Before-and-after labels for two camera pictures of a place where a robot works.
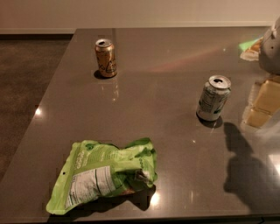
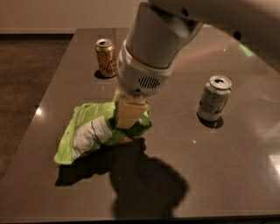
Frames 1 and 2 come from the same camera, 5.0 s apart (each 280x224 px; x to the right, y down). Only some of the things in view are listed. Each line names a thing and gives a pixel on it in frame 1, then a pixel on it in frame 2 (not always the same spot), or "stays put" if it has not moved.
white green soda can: x=213 y=95 stays put
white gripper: x=271 y=52 → x=139 y=75
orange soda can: x=106 y=58 stays put
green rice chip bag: x=95 y=169 → x=93 y=126
